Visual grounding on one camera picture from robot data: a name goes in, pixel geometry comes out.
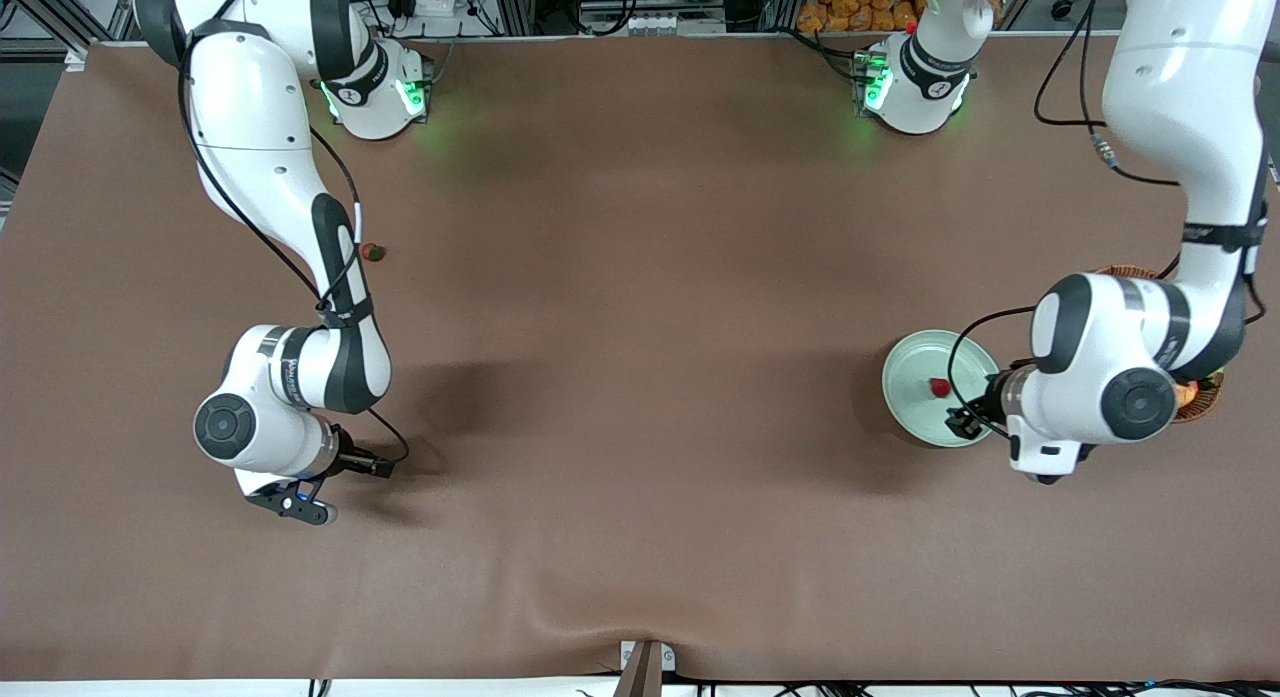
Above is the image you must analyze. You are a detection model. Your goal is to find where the orange bread pile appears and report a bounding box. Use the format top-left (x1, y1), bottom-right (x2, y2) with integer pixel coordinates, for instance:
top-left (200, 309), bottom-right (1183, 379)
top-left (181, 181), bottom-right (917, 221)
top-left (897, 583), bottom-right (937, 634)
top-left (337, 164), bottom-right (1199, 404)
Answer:
top-left (797, 0), bottom-right (936, 34)

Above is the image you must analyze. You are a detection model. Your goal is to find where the brown wicker basket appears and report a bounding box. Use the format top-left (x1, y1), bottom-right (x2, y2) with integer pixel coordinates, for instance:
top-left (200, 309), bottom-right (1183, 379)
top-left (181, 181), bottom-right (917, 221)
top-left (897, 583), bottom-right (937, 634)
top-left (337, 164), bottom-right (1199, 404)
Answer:
top-left (1095, 264), bottom-right (1225, 424)

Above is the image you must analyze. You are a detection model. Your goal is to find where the brown table cloth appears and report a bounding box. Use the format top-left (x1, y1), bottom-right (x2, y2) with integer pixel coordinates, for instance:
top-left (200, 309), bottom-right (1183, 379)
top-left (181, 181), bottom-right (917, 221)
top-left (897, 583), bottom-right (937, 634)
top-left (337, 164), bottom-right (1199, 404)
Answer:
top-left (0, 32), bottom-right (1280, 683)

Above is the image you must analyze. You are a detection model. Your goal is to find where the metal table clamp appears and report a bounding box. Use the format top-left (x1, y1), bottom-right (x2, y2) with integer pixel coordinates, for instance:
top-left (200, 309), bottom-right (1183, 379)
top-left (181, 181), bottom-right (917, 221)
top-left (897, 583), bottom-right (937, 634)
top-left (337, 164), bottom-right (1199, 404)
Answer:
top-left (612, 639), bottom-right (678, 697)

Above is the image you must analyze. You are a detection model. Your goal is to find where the aluminium frame corner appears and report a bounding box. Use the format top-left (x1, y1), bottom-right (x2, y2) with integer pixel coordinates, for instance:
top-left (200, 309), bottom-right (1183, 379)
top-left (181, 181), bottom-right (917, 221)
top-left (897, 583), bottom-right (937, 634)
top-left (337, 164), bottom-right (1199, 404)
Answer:
top-left (0, 0), bottom-right (93, 73)

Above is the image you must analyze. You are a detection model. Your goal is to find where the light green round plate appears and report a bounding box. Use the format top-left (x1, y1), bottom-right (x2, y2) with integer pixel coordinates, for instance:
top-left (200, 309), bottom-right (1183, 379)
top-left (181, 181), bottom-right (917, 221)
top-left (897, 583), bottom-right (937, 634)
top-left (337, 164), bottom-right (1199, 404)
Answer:
top-left (881, 329), bottom-right (1001, 449)

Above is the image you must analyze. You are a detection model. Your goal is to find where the white socket bar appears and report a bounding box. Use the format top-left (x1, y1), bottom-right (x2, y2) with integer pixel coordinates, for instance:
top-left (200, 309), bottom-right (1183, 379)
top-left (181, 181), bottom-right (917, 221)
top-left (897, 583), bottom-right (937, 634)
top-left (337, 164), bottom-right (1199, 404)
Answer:
top-left (578, 12), bottom-right (728, 38)

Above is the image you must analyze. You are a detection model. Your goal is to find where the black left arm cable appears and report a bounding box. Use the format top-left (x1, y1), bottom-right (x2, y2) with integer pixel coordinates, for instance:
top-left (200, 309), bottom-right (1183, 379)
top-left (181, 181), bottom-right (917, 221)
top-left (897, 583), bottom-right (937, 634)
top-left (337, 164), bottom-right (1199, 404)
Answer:
top-left (945, 0), bottom-right (1276, 423)

